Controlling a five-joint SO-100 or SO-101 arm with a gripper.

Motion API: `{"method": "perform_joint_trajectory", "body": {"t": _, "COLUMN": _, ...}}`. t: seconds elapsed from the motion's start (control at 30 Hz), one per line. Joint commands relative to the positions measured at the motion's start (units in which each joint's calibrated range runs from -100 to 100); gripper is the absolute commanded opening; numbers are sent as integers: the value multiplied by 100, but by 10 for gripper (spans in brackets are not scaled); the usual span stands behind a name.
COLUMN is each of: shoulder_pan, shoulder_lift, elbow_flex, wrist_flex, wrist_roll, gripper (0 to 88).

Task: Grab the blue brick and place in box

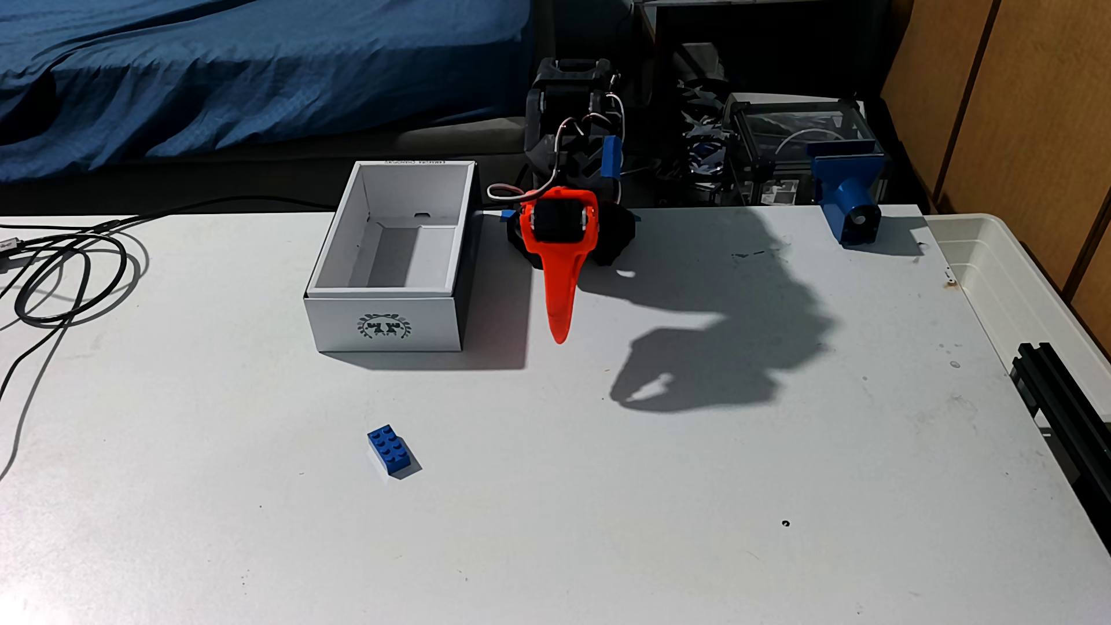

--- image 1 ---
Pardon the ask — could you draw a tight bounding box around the blue toy brick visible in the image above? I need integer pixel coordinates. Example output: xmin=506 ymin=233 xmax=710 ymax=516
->
xmin=367 ymin=424 xmax=413 ymax=476

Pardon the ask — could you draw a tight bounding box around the white cardboard box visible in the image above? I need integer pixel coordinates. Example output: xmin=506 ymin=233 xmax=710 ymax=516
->
xmin=303 ymin=160 xmax=479 ymax=354

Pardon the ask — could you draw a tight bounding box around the blue bed sheet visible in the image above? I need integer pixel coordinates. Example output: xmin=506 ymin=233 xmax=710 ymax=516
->
xmin=0 ymin=0 xmax=532 ymax=183

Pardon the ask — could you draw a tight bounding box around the white plastic bin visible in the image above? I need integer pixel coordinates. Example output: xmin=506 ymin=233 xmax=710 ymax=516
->
xmin=924 ymin=212 xmax=1111 ymax=409

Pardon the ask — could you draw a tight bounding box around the wooden cabinet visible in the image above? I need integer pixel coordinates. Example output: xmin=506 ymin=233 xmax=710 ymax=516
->
xmin=881 ymin=0 xmax=1111 ymax=357

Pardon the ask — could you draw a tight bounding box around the clear black-framed enclosure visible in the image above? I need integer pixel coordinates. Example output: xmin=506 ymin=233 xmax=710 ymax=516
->
xmin=724 ymin=93 xmax=878 ymax=207

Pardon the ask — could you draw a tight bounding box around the blue printed clamp mount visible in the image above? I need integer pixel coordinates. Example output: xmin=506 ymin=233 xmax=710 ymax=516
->
xmin=809 ymin=141 xmax=888 ymax=247

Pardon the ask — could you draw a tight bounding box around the black coiled cable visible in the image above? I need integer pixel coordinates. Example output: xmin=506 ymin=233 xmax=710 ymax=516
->
xmin=0 ymin=196 xmax=335 ymax=329

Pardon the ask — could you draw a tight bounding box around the black aluminium rail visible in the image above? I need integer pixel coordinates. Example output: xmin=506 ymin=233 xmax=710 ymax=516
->
xmin=1009 ymin=342 xmax=1111 ymax=550

